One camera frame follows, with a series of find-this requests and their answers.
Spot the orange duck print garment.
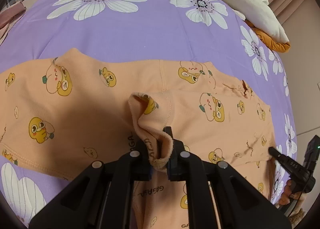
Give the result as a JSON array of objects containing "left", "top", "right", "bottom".
[{"left": 1, "top": 48, "right": 275, "bottom": 228}]

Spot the pink clothes pile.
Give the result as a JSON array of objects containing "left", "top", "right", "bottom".
[{"left": 0, "top": 1, "right": 26, "bottom": 38}]

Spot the right hand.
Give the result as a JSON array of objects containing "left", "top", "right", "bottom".
[{"left": 278, "top": 180, "right": 301, "bottom": 206}]

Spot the white goose plush toy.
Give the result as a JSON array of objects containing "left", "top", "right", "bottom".
[{"left": 223, "top": 0, "right": 291, "bottom": 53}]

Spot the purple floral bed sheet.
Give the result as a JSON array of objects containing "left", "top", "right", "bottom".
[{"left": 1, "top": 0, "right": 296, "bottom": 227}]

